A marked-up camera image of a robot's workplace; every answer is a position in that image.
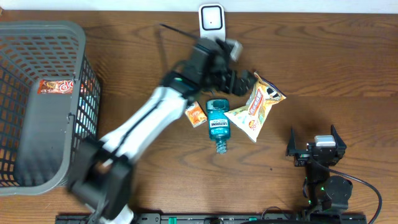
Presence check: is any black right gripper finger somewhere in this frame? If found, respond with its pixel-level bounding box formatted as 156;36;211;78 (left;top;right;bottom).
285;128;299;157
331;124;347;156

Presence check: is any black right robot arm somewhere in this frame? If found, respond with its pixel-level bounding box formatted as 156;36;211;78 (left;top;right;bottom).
286;126;353;217

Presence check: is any small orange box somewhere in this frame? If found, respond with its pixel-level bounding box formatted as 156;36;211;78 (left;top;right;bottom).
185;101;208;128

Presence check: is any orange snack bar wrapper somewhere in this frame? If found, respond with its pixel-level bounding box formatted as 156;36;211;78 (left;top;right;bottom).
37;80;74;94

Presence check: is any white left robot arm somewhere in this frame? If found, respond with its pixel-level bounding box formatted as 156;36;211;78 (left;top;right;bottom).
67;38;256;223

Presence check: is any white barcode scanner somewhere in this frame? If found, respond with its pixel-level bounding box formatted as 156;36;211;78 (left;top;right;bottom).
198;4;226;41

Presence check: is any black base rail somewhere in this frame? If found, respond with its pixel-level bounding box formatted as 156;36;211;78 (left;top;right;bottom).
55;212;368;224

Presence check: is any blue Listerine mouthwash bottle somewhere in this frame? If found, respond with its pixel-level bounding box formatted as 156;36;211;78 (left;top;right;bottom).
206;99;231;154

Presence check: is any yellow wet wipes packet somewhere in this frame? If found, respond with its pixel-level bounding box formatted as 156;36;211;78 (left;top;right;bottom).
224;72;286;142

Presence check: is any grey plastic mesh basket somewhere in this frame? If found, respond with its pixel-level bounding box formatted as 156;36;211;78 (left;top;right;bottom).
1;21;101;196

